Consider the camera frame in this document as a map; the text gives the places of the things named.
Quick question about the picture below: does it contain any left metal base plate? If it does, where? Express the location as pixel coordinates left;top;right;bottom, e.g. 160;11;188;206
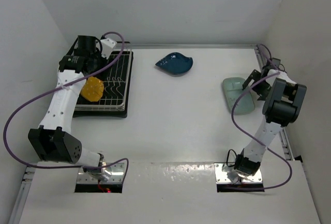
77;162;126;184

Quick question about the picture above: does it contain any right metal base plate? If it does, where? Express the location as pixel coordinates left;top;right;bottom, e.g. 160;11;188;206
214;162;263;185

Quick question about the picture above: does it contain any black drip tray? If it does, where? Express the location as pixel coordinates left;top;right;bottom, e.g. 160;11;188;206
72;50;134;118

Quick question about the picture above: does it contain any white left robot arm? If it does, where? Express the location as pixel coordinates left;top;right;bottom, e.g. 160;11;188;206
28;36;116;183

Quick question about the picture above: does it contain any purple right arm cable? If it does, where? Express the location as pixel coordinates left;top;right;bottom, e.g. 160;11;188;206
227;43;294;191

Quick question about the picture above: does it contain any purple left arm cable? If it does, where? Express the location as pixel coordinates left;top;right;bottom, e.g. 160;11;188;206
3;31;129;170

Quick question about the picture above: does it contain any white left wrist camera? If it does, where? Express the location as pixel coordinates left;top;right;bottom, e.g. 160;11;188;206
100;38;117;59

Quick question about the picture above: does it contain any yellow dotted scalloped plate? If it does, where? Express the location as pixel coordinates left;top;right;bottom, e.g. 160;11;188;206
80;77;104;102

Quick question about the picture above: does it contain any metal wire dish rack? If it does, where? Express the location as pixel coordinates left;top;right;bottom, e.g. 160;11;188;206
73;41;133;112

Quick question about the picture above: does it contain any metal base plate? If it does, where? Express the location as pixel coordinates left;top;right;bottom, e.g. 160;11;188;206
77;162;126;184
214;162;263;185

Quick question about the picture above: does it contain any navy leaf-shaped dish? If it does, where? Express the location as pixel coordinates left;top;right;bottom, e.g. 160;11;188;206
155;52;193;75

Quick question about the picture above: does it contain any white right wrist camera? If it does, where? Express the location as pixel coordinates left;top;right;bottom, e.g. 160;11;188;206
270;58;281;70

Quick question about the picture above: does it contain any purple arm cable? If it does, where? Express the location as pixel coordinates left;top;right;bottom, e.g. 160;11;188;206
227;43;294;191
3;31;129;170

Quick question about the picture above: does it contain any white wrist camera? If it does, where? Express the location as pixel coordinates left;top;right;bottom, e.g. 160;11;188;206
270;58;281;70
100;38;117;59

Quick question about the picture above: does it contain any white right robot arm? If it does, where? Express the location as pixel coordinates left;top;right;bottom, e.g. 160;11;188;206
234;65;307;177

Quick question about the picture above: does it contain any pale green rectangular plate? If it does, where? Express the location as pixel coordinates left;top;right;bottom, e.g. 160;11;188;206
222;77;255;115

